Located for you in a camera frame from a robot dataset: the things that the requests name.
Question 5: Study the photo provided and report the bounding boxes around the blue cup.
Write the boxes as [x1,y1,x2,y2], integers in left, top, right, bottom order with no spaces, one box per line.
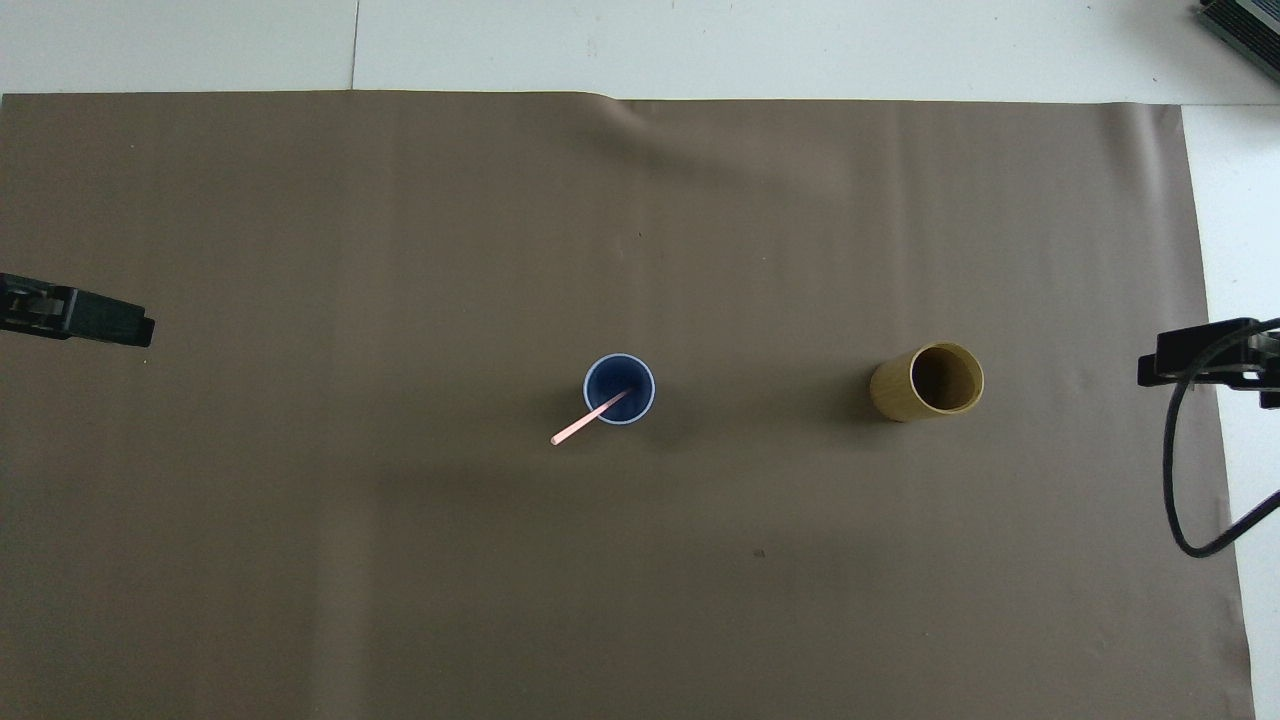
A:
[583,353,657,428]

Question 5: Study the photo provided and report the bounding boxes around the yellow bamboo cup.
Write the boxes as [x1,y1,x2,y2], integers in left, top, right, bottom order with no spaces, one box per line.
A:
[869,342,986,423]

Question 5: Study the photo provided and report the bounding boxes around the pink straw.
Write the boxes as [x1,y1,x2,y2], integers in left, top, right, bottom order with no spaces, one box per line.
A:
[550,389,632,447]

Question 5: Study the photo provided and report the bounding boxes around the black stand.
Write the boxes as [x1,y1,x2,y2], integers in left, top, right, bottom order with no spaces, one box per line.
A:
[1197,0,1280,57]

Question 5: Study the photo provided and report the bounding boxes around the black cable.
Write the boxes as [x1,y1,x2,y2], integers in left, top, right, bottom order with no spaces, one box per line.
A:
[1162,318,1280,559]

